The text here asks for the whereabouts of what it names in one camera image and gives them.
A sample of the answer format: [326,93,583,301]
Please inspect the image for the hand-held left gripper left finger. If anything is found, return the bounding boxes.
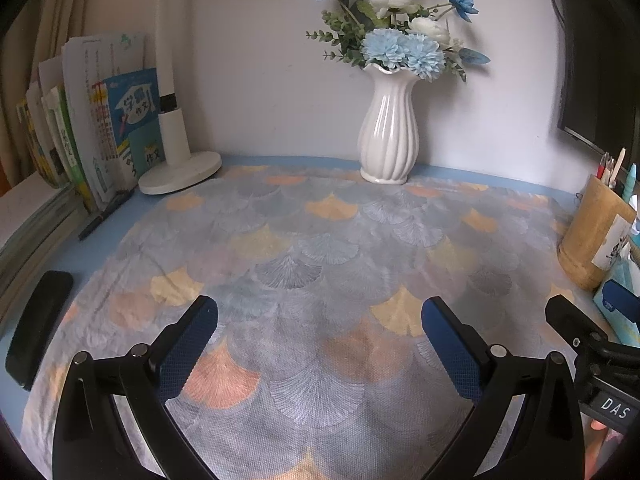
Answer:
[52,296,219,480]

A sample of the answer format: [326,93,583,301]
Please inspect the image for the white ribbed vase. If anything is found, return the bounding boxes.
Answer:
[357,62,421,186]

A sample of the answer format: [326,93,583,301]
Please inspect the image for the dark monitor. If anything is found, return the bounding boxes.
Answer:
[549,0,640,157]

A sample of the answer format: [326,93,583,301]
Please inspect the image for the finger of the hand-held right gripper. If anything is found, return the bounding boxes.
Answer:
[601,279,640,323]
[546,294,608,356]

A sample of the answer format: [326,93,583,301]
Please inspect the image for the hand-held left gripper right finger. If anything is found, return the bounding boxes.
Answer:
[421,296,583,480]

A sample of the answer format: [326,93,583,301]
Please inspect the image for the printed tablecloth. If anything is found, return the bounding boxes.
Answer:
[20,162,616,480]

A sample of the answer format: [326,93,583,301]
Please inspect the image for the black marker pen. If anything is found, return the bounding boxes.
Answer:
[77,187,136,241]

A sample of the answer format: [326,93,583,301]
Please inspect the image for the blue and white artificial flowers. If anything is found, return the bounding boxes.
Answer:
[300,0,492,83]

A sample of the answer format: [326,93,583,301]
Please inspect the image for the light blue tissue pack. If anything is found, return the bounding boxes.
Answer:
[592,247,640,348]

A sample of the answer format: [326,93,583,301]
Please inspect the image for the bamboo pen holder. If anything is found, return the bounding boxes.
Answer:
[556,174,640,292]

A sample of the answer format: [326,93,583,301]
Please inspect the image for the person's right hand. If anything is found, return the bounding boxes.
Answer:
[584,420,621,466]

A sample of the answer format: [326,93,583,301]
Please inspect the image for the row of upright books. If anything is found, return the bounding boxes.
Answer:
[15,32,161,211]

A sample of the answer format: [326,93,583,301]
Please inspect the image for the stack of flat books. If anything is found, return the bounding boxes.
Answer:
[0,170,86,326]

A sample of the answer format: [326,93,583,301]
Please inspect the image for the white desk lamp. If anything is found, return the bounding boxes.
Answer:
[117,0,223,196]

